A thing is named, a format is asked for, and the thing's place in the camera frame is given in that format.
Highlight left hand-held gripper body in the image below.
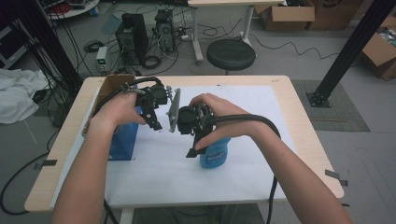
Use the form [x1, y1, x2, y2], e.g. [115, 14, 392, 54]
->
[134, 83, 182, 134]

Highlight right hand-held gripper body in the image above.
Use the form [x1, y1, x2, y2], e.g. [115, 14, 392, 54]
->
[177, 104, 217, 136]

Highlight blue plastic bottle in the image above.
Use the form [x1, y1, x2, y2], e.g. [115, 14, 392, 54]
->
[199, 136, 232, 170]

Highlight person's left hand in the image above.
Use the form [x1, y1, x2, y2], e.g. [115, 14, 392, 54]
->
[89, 91, 148, 138]

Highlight person's right hand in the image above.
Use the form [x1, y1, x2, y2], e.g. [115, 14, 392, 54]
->
[189, 92, 262, 151]

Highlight white table mat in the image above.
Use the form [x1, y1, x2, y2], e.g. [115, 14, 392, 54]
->
[50, 84, 297, 209]

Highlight blue carton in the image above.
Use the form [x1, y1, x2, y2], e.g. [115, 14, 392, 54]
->
[107, 105, 144, 161]

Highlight large black computer tower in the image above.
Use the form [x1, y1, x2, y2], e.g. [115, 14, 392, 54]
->
[114, 12, 150, 66]

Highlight person's dark pants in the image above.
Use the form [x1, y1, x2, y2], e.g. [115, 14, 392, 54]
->
[133, 203, 266, 224]

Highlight white power supply unit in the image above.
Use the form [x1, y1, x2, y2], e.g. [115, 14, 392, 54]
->
[95, 46, 109, 75]

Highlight small black computer tower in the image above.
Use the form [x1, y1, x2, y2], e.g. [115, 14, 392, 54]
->
[154, 8, 176, 53]

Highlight white-legged desk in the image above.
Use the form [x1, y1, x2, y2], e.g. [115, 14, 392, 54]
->
[187, 0, 287, 65]

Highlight black round stool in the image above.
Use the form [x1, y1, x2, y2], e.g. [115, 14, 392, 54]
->
[205, 38, 257, 76]

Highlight white table leg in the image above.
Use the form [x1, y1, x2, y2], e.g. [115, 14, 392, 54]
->
[119, 207, 135, 224]

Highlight grey tape strip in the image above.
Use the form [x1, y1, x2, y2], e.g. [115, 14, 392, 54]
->
[324, 169, 349, 188]
[33, 159, 59, 171]

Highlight round white table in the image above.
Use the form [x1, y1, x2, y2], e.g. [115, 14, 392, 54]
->
[38, 0, 101, 21]

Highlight white cloth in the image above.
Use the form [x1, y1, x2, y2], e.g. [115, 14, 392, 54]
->
[0, 67, 50, 126]

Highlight shallow brown cardboard box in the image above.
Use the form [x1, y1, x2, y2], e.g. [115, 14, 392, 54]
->
[254, 0, 316, 32]

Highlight grey floor mat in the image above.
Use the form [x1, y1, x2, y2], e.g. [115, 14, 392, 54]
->
[290, 79, 372, 133]

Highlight closed brown cardboard box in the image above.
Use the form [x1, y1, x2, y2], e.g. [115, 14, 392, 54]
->
[307, 0, 364, 32]

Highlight cardboard box with contents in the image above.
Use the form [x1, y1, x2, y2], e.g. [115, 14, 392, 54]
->
[359, 14, 396, 80]

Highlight coiled black cable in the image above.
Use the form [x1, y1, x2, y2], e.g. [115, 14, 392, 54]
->
[141, 54, 163, 70]
[83, 39, 105, 53]

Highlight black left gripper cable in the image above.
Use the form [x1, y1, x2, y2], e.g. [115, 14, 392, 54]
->
[92, 76, 164, 117]

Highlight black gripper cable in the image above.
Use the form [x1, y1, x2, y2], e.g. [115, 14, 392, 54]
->
[92, 76, 164, 117]
[204, 113, 282, 224]

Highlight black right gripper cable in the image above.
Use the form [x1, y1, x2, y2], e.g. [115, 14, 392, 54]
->
[204, 113, 282, 224]

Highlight black metal post with cables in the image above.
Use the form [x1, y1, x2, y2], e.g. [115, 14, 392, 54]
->
[17, 0, 84, 96]

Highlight long black floor cable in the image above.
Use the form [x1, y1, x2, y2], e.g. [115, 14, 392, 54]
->
[247, 32, 341, 61]

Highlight black metal post with foot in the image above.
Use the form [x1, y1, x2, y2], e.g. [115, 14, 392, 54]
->
[305, 0, 396, 109]

